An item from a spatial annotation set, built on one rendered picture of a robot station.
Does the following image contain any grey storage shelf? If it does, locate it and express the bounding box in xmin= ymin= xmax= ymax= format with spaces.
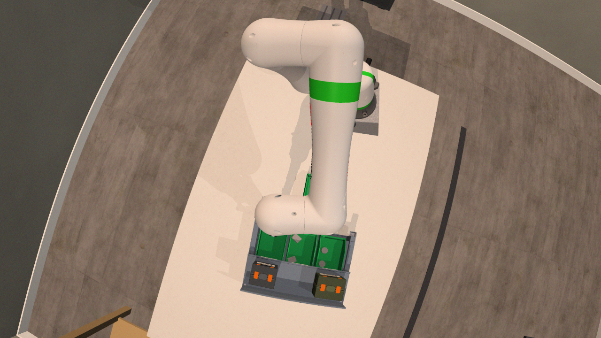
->
xmin=240 ymin=221 xmax=357 ymax=309

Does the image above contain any green open-front bin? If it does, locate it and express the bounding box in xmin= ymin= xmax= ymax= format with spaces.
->
xmin=303 ymin=174 xmax=311 ymax=196
xmin=256 ymin=230 xmax=288 ymax=261
xmin=286 ymin=234 xmax=318 ymax=266
xmin=314 ymin=235 xmax=346 ymax=270

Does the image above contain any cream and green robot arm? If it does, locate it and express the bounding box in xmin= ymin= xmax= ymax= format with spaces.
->
xmin=241 ymin=18 xmax=379 ymax=236

